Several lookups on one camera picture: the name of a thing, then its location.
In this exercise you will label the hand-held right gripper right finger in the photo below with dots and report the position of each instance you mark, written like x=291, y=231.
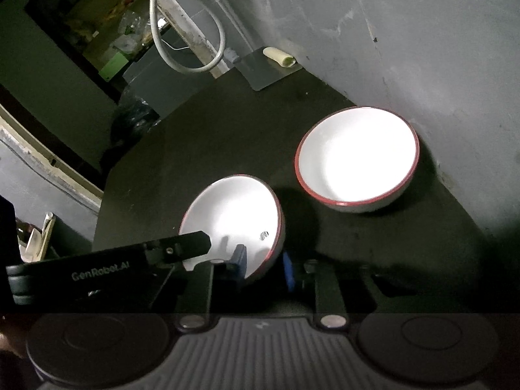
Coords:
x=288, y=270

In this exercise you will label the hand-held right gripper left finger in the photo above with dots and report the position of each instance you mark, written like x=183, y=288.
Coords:
x=239, y=261

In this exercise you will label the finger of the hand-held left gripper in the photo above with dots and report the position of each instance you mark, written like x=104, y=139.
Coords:
x=193, y=244

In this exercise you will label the white door frame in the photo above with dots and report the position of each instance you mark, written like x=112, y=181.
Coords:
x=61, y=170

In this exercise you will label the dark cabinet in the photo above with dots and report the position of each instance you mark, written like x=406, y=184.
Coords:
x=162, y=85

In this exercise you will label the white bowl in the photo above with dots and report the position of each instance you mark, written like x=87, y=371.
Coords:
x=235, y=215
x=357, y=158

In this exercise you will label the green box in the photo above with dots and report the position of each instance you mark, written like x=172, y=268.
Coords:
x=113, y=66

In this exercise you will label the black plastic bag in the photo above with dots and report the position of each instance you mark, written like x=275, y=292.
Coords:
x=134, y=118

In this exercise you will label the wooden shelf unit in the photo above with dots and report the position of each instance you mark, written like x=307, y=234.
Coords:
x=48, y=235

